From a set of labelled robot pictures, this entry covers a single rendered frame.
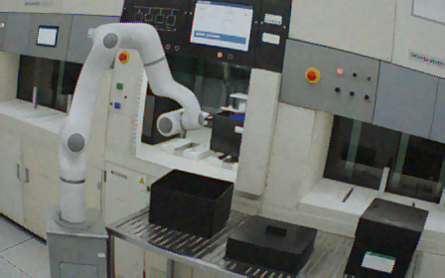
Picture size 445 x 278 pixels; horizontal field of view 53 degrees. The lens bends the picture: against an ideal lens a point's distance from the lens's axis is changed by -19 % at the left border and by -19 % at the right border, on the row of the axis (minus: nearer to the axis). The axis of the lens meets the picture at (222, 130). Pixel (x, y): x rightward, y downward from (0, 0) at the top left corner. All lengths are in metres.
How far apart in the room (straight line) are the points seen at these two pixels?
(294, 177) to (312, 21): 0.69
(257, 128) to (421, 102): 0.78
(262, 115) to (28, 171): 1.68
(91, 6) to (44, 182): 1.14
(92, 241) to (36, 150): 1.29
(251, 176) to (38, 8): 1.68
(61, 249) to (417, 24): 1.78
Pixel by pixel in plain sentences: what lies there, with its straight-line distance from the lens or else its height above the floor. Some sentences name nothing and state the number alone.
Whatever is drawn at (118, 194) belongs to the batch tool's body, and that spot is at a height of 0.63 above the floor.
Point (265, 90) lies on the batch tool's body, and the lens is 2.28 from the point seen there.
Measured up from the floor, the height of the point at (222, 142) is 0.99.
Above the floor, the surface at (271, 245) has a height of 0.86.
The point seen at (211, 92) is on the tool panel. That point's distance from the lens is 3.45.
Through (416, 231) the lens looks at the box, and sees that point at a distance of 1.87.
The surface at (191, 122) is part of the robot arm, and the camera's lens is 2.02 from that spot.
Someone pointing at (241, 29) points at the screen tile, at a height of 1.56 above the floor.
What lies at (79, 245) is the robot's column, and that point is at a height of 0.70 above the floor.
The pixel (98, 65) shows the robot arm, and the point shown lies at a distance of 1.91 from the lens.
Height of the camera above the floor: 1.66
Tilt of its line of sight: 13 degrees down
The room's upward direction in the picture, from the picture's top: 8 degrees clockwise
